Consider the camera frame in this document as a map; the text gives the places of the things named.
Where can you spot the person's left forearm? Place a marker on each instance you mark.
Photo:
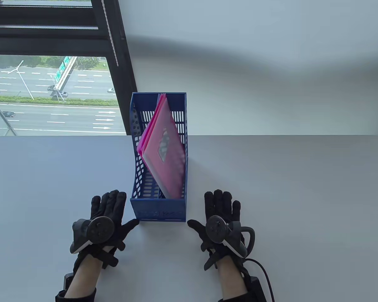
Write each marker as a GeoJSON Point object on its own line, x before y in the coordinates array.
{"type": "Point", "coordinates": [82, 280]}

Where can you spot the blue perforated file holder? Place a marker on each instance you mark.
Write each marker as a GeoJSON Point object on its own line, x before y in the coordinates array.
{"type": "Point", "coordinates": [159, 210]}

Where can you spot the grey hand controller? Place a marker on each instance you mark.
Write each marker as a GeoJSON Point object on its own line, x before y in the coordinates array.
{"type": "Point", "coordinates": [217, 229]}
{"type": "Point", "coordinates": [99, 229]}

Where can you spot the grey right hand controller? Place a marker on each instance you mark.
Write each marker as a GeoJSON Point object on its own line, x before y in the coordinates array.
{"type": "Point", "coordinates": [217, 229]}

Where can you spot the black box on right forearm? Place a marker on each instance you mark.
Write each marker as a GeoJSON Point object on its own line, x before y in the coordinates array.
{"type": "Point", "coordinates": [256, 289]}

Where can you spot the grey street lamp pole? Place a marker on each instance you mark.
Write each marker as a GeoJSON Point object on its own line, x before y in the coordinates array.
{"type": "Point", "coordinates": [25, 83]}

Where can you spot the person's right hand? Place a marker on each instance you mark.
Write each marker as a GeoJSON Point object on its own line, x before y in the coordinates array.
{"type": "Point", "coordinates": [222, 204]}

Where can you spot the person's left hand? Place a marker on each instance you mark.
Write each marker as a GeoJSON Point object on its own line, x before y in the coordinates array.
{"type": "Point", "coordinates": [113, 204]}

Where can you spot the green road sign gantry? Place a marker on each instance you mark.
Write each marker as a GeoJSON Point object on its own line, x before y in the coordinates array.
{"type": "Point", "coordinates": [62, 67]}

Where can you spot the grey left hand controller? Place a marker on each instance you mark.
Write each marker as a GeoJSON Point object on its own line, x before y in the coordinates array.
{"type": "Point", "coordinates": [99, 229]}

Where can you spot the grey slanted metal strut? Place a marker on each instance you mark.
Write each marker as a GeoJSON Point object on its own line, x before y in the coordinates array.
{"type": "Point", "coordinates": [1, 114]}

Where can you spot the person's right forearm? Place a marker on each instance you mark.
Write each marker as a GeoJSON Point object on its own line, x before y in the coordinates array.
{"type": "Point", "coordinates": [233, 276]}

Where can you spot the black window frame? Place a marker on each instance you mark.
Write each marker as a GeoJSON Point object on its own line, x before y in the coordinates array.
{"type": "Point", "coordinates": [123, 72]}

